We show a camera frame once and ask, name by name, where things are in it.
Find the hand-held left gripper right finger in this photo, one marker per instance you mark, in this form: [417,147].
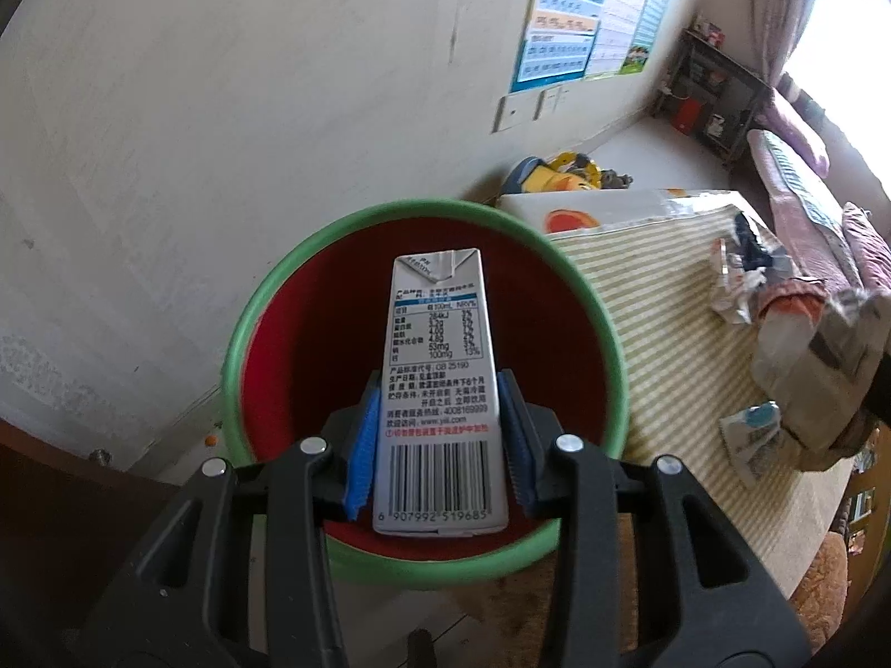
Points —
[514,445]

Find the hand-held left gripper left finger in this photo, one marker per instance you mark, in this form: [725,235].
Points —
[363,449]

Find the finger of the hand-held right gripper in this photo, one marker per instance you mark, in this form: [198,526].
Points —
[880,390]

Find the grey orange wrapper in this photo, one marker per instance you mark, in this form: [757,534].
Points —
[814,362]

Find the white milk carton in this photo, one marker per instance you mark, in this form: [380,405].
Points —
[438,362]

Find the green and red bin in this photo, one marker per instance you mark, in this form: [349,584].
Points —
[306,306]

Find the small white blue wrapper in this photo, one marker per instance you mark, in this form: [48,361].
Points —
[752,438]

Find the pink blanket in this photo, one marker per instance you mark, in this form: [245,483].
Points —
[870,243]

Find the crumpled white wrapper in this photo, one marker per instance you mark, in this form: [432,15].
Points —
[731,296]

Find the checkered table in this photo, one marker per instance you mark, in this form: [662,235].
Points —
[661,334]

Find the dark blue snack wrapper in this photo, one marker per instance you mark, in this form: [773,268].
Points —
[755,243]

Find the yellow toy vehicle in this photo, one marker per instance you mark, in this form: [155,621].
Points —
[550,177]

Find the pink pillow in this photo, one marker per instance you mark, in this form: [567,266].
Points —
[797,129]

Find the red box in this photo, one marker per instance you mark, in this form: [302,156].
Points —
[689,115]

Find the bright window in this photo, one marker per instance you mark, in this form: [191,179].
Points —
[849,49]

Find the metal shelf rack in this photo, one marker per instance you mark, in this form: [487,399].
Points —
[731,76]

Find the pink curtain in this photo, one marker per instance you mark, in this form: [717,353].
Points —
[786,14]

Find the white wall socket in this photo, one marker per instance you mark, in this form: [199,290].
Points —
[557,100]
[514,113]
[542,104]

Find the blue wall poster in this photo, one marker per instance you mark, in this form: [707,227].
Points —
[557,35]

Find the white and green wall poster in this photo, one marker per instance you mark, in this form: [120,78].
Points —
[637,7]

